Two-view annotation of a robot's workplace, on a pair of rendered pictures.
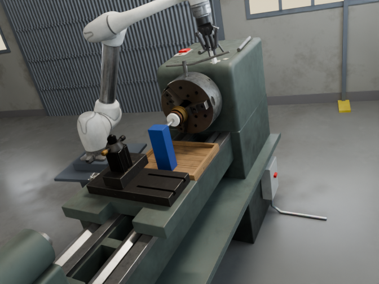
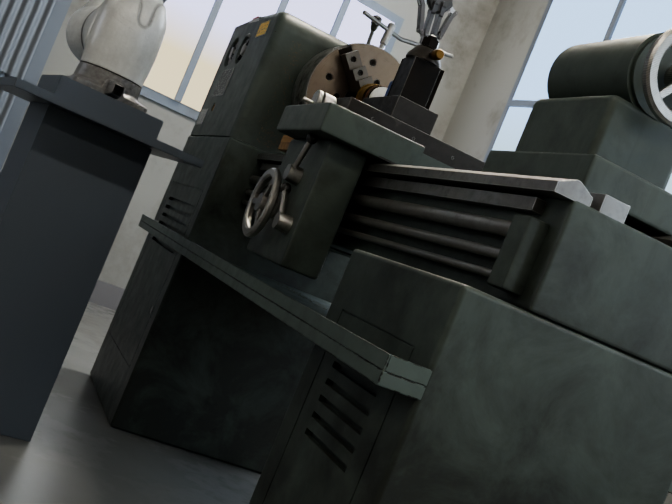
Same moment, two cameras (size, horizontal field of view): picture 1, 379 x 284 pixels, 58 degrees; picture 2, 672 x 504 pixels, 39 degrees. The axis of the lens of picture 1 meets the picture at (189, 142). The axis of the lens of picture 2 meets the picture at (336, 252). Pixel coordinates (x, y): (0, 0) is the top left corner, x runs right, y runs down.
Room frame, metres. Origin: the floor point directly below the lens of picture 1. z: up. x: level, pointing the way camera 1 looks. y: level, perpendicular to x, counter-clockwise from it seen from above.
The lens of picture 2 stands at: (0.08, 1.94, 0.63)
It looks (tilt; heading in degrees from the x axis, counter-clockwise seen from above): 1 degrees up; 308
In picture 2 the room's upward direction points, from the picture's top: 22 degrees clockwise
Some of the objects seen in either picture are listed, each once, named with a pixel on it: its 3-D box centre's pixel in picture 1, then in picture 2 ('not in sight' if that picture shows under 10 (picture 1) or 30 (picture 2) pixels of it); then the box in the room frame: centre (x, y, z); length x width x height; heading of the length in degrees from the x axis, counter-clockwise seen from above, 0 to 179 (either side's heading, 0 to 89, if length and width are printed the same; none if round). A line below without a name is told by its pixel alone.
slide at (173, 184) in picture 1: (137, 183); (417, 148); (1.27, 0.26, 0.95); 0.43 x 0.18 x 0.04; 59
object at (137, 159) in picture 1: (126, 169); (395, 116); (1.33, 0.30, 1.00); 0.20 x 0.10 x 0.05; 149
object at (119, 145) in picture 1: (113, 145); (425, 56); (1.31, 0.32, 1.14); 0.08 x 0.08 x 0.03
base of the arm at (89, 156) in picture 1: (96, 151); (108, 86); (1.93, 0.58, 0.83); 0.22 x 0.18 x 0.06; 156
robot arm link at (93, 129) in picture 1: (92, 129); (127, 32); (1.96, 0.57, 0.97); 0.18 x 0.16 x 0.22; 161
